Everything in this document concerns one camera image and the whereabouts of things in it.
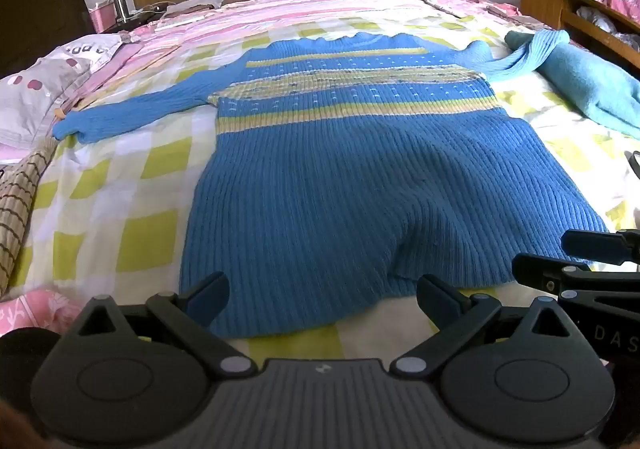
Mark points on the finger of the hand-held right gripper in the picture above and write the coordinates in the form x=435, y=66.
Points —
x=595, y=246
x=545, y=274

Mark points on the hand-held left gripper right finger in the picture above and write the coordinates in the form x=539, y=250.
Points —
x=432, y=296

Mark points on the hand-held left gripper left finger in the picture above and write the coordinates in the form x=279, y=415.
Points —
x=212, y=291

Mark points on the blue striped knit sweater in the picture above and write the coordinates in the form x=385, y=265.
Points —
x=350, y=154

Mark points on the green checkered bed sheet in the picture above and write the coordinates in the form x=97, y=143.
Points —
x=125, y=189

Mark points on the teal folded cloth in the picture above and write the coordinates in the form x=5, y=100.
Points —
x=590, y=84

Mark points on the pink floral cloth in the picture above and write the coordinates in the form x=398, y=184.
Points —
x=30, y=309

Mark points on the white cloth bundle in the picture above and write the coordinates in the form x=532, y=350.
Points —
x=597, y=18

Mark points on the long wooden stick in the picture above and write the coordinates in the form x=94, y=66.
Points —
x=125, y=74

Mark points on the mauve pillow cloth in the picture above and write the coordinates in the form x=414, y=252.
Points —
x=125, y=61

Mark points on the grey dotted pillow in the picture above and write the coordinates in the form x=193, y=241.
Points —
x=45, y=84

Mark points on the white flat book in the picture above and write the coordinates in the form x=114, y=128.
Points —
x=180, y=20

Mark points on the pink striped quilt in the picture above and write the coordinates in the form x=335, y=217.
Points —
x=260, y=14

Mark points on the dark nightstand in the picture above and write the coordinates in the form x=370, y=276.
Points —
x=140, y=18

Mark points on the grey folded cloth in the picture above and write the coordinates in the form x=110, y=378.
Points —
x=197, y=3

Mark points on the pink plastic basket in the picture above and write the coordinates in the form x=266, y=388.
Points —
x=102, y=19

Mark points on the steel thermos bottle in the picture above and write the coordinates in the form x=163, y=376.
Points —
x=120, y=4

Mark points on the dark wooden headboard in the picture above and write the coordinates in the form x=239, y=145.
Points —
x=40, y=9

